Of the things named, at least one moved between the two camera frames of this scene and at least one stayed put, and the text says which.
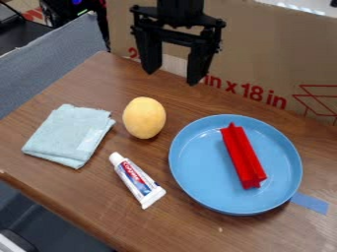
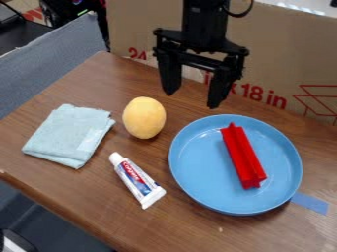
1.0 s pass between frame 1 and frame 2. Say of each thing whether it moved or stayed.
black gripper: moved
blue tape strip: stayed
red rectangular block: stayed
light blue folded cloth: stayed
